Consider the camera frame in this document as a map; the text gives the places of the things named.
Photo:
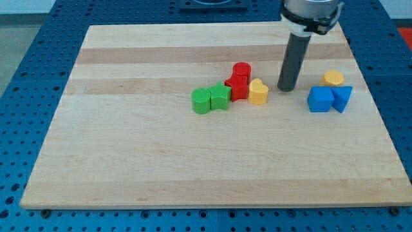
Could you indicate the green cylinder block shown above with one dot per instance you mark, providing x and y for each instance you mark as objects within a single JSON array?
[{"x": 201, "y": 100}]

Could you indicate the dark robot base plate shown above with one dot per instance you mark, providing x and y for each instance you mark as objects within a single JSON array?
[{"x": 190, "y": 5}]

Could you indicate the red star block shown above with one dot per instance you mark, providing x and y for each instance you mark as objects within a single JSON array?
[{"x": 239, "y": 86}]

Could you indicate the green star block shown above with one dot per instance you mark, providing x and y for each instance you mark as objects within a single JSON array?
[{"x": 220, "y": 96}]

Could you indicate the blue triangle block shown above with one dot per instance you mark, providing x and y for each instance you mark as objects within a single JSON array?
[{"x": 341, "y": 96}]

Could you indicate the red cylinder block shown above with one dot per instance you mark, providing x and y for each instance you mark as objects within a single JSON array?
[{"x": 242, "y": 69}]

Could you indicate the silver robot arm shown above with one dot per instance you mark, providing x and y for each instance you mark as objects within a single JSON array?
[{"x": 303, "y": 18}]

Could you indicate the wooden board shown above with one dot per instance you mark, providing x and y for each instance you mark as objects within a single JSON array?
[{"x": 124, "y": 135}]

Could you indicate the blue cube block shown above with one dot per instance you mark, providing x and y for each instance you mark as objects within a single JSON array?
[{"x": 320, "y": 99}]

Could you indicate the yellow hexagon block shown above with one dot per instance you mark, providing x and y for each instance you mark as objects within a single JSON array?
[{"x": 332, "y": 78}]

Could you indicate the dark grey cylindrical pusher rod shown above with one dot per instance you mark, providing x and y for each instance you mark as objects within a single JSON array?
[{"x": 292, "y": 62}]

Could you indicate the yellow heart block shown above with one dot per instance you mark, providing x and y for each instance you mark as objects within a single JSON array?
[{"x": 258, "y": 92}]

